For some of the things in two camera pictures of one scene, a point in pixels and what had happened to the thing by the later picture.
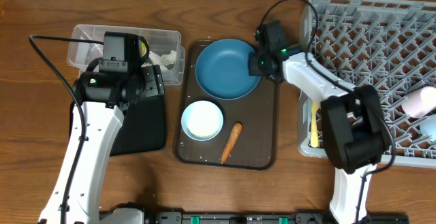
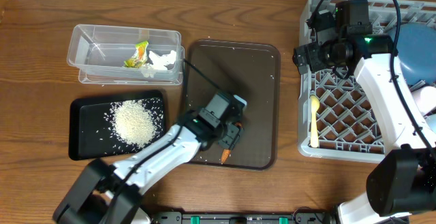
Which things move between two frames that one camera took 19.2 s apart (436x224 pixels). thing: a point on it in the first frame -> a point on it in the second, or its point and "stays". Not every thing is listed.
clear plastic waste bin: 165,49 stays
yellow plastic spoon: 314,135 stays
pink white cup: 420,102 stays
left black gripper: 151,78 -> 232,139
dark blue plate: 222,69 -> 416,50
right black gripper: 258,60 -> 302,59
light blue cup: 428,126 stays
